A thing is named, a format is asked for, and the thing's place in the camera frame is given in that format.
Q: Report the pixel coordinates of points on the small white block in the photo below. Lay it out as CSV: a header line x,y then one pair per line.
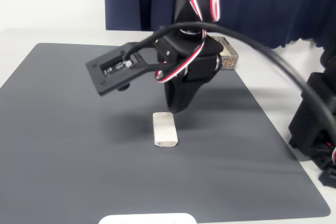
x,y
165,129

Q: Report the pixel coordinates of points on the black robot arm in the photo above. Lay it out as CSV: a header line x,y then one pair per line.
x,y
183,3

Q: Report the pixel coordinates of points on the brown patterned cardboard box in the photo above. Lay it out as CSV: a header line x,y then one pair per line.
x,y
230,60

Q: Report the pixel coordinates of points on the navy blue curtain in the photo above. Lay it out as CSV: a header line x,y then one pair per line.
x,y
262,3

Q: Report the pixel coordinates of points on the dark gray textured mat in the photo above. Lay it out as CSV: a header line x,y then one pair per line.
x,y
78,142

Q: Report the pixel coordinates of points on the white rounded device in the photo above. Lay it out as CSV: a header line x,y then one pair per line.
x,y
147,219

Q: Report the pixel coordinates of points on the black table clamp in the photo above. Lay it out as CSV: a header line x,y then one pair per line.
x,y
328,178

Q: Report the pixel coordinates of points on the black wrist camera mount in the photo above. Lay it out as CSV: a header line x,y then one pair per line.
x,y
115,74

